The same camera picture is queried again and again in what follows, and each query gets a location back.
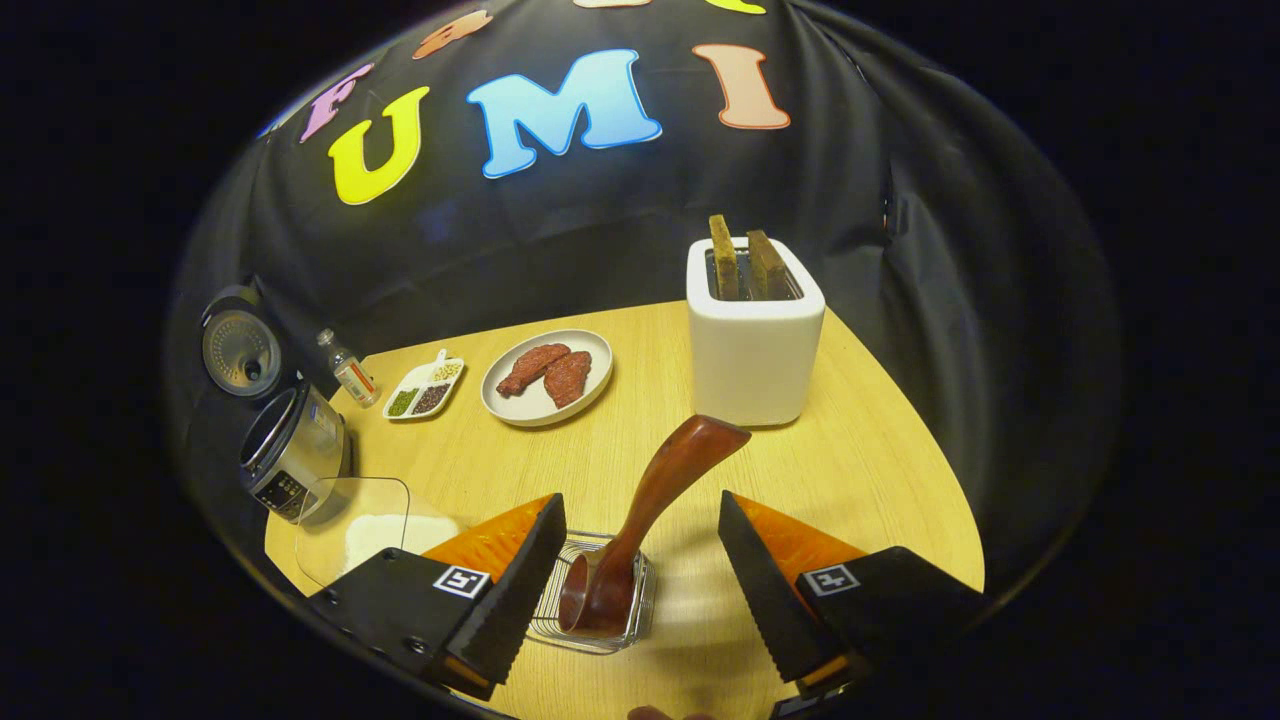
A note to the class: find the white toaster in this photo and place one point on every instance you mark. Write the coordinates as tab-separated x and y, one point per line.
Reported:
755	360

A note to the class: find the red-brown meat piece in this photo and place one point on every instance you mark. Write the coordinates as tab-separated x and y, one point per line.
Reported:
530	368
570	380

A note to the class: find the white divided dish of beans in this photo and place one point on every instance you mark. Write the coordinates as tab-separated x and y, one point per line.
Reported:
425	390

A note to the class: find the round white plate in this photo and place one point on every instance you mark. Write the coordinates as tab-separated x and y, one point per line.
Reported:
520	405

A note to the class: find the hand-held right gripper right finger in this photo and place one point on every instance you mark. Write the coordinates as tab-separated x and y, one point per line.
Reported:
765	600

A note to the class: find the silver rice cooker dark lid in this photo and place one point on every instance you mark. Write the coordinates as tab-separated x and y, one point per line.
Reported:
300	440

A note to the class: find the small clear glass bottle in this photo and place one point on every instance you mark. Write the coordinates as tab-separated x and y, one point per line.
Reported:
352	375

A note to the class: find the white rice box clear lid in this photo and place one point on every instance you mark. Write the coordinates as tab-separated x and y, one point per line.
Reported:
380	535

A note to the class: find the brown toast slice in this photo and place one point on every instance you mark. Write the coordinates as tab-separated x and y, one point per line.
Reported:
724	260
768	268

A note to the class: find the brown wooden spoon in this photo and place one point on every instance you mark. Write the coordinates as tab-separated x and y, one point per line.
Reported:
665	480

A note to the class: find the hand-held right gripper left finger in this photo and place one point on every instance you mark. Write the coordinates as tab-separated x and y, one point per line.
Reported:
510	605

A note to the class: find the black backdrop cloth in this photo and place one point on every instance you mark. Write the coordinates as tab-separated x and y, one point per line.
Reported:
950	300

